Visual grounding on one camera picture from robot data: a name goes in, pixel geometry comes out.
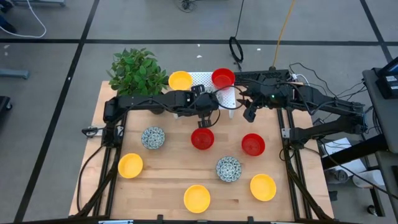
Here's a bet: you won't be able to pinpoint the white paper sheets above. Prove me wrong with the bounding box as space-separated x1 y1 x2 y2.
323 138 368 175

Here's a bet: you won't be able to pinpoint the black box with label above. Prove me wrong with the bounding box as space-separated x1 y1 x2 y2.
375 74 398 100

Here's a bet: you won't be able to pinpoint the yellow hanging cable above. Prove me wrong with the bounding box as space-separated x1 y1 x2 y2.
272 0 296 70

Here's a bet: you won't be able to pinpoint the black left wrist camera cable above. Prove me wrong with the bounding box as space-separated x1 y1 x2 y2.
211 84 246 129

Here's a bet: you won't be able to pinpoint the black monitor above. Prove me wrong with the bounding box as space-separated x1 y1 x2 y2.
377 57 398 77

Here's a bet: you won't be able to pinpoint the black hanging coiled cable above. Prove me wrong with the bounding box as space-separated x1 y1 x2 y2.
229 0 245 72

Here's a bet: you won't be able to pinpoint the black floor cable bundle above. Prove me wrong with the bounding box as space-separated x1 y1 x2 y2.
177 0 197 13

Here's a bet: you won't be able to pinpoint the person's foot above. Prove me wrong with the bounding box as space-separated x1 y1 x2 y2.
0 0 15 13
0 14 18 34

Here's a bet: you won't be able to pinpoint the white floor cable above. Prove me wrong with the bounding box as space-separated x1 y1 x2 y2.
0 0 47 39

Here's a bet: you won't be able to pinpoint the green bowl with patterned inside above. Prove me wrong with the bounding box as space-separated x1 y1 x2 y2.
141 126 166 151
216 156 243 183

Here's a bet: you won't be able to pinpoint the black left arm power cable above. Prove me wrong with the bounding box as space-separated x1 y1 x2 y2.
76 144 106 215

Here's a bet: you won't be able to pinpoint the black caster base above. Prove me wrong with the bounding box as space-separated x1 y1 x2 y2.
0 95 13 112

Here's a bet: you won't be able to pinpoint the white paper roll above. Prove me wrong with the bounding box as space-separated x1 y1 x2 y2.
353 169 386 189

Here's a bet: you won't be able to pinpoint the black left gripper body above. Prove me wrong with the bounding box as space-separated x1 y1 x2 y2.
193 92 220 119

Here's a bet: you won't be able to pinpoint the red mini bowl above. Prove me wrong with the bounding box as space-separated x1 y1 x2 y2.
211 68 236 91
241 133 266 157
190 127 215 151

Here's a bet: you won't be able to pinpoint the green leafy plant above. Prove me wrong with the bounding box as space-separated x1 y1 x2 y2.
106 47 170 97

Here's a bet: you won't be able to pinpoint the black side table crossbar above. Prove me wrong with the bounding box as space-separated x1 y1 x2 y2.
321 133 389 170

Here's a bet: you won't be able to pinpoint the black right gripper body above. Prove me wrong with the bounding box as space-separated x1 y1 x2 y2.
245 83 278 109

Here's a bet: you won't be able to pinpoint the black power strip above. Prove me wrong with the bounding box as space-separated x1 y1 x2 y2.
234 70 292 86

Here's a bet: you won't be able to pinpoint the yellow mini bowl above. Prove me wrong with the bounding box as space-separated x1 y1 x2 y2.
183 184 211 214
249 173 277 202
118 152 144 180
168 70 194 91

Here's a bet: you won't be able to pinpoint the grey side table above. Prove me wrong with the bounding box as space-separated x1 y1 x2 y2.
362 67 398 224

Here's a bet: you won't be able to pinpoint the white perforated rack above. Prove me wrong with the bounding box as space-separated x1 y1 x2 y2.
172 71 238 119

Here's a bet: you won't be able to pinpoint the grey furniture foot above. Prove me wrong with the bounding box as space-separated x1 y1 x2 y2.
0 68 30 80

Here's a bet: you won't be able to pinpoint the silver table bracket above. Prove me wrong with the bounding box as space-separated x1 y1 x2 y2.
98 219 135 224

